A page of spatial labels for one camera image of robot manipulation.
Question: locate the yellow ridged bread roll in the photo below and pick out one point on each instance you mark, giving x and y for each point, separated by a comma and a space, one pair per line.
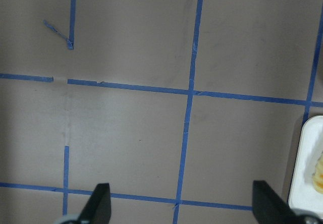
317, 178

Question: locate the white rectangular tray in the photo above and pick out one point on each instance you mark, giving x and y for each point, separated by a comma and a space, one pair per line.
302, 192

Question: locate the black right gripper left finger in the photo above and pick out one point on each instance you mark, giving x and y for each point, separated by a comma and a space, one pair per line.
98, 208

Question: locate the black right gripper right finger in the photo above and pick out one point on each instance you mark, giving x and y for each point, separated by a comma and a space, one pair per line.
268, 207

